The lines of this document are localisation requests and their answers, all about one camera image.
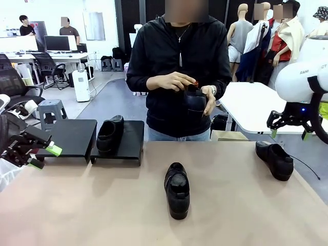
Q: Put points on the black bag on stool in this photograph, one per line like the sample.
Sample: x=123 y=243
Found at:
x=106 y=58

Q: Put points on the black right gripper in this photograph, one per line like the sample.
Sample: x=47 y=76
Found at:
x=297 y=114

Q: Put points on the black bag under table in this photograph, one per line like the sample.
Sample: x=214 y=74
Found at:
x=220 y=125

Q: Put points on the person's right hand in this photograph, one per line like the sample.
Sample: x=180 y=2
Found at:
x=164 y=81

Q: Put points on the small grey stool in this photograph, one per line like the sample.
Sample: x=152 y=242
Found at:
x=118 y=65
x=106 y=65

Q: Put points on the background person brown shirt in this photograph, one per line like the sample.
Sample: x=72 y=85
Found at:
x=70 y=32

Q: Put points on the white office desk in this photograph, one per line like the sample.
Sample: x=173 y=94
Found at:
x=66 y=55

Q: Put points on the tan cardboard box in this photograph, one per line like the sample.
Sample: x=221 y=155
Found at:
x=230 y=135

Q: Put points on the person in black jacket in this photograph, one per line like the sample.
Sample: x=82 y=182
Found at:
x=159 y=51

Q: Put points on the black mesh office chair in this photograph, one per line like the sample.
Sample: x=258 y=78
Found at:
x=47 y=65
x=15 y=82

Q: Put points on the mannequin with bucket hat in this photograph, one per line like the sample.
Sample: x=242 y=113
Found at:
x=321 y=15

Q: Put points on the black leather loafer shoe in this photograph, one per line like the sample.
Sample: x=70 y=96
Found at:
x=276 y=161
x=110 y=138

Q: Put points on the mannequin in grey tank top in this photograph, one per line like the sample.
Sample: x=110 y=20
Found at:
x=242 y=33

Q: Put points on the person's left hand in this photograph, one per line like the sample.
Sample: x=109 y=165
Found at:
x=211 y=98

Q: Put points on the white backed monitor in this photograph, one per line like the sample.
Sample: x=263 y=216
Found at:
x=73 y=43

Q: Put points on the mannequin in white navy jacket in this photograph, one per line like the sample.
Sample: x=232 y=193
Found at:
x=252 y=43

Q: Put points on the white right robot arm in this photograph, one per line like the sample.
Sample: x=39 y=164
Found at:
x=294 y=77

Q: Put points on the person's right forearm black sleeve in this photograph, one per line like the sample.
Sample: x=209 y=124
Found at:
x=135 y=82

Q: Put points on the red shoe brush brown bristles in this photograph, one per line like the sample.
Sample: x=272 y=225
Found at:
x=196 y=84

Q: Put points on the white air purifier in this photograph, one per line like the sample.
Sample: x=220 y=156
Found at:
x=81 y=87

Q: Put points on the grey plastic stool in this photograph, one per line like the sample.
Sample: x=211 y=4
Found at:
x=51 y=103

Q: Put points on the white plastic sheet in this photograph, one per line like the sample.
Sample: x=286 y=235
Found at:
x=7 y=176

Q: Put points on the person's left forearm black sleeve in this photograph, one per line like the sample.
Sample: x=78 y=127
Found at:
x=223 y=87

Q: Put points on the framed wall board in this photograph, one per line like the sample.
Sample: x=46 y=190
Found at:
x=94 y=25

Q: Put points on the black metal shoe stand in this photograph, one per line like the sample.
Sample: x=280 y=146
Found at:
x=74 y=138
x=133 y=143

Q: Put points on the black computer monitor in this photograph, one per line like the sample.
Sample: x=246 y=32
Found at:
x=57 y=43

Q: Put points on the white folding table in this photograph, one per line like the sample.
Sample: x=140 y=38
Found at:
x=256 y=107

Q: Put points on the white wristwatch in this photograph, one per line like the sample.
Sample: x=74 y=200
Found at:
x=213 y=91

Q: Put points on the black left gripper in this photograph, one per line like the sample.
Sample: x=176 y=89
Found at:
x=16 y=150

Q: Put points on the black backpack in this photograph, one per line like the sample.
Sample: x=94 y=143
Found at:
x=118 y=53

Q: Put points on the black banner with red dot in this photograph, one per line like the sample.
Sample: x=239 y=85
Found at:
x=41 y=30

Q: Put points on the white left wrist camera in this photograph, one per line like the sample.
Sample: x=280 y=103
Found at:
x=30 y=106

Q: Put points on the mannequin in cream jacket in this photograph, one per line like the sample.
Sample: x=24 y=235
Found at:
x=292 y=33

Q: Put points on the mannequin in red top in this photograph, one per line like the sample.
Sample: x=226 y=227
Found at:
x=278 y=48

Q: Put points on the background person black shirt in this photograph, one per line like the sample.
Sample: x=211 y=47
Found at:
x=25 y=30

